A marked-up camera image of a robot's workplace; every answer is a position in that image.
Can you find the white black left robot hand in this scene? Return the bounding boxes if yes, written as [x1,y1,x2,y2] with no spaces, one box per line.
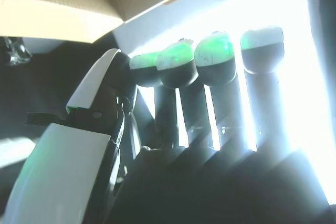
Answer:
[4,25,336,224]

